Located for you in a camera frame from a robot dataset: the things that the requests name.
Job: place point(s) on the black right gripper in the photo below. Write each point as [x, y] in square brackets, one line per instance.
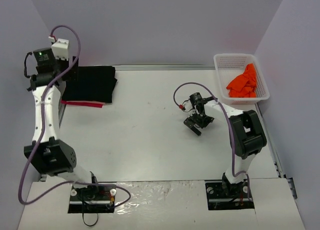
[199, 120]

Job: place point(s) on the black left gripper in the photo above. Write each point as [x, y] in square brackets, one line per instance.
[73, 71]

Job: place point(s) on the black t-shirt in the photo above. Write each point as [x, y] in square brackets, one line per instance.
[93, 84]

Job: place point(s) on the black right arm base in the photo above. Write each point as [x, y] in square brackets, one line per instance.
[219, 200]

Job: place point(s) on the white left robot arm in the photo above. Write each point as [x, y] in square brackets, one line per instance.
[47, 153]

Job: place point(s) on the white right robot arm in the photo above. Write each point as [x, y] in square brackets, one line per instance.
[246, 134]

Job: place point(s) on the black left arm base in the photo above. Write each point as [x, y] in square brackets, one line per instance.
[92, 200]

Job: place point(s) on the folded red t-shirt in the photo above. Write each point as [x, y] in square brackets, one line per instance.
[83, 104]

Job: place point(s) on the orange t-shirt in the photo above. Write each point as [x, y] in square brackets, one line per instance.
[244, 85]

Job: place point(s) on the white plastic basket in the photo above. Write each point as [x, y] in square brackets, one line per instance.
[230, 65]

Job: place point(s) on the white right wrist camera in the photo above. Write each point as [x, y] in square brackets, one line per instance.
[187, 107]

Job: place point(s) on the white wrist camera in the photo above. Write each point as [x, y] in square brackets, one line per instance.
[187, 107]
[60, 48]

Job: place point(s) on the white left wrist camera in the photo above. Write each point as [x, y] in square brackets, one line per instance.
[60, 48]

